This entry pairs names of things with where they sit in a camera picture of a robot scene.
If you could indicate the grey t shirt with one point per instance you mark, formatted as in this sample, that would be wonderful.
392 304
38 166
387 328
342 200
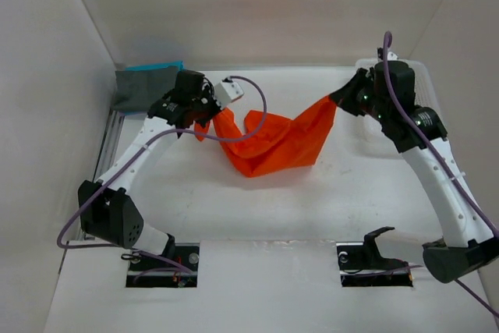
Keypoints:
137 90

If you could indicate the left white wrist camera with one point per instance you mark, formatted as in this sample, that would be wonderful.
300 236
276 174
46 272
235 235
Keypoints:
227 92

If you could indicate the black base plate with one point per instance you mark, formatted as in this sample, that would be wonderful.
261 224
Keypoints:
363 267
151 272

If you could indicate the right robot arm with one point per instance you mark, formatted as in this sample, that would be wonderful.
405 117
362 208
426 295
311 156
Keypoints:
469 241

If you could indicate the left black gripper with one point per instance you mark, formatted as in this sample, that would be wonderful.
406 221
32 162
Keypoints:
209 93

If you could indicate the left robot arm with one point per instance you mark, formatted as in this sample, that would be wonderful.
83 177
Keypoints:
109 211

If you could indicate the white plastic bin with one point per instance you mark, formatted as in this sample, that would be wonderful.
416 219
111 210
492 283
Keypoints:
368 129

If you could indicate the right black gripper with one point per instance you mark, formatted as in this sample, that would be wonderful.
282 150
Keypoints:
344 97

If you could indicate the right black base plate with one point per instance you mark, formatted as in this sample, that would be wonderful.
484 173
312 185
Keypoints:
363 267

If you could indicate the orange t shirt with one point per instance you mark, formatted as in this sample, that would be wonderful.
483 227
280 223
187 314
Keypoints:
281 143

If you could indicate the teal t shirt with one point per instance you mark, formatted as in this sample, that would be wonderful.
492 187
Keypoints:
164 65

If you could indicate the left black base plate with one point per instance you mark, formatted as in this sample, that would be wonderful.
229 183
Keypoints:
151 272

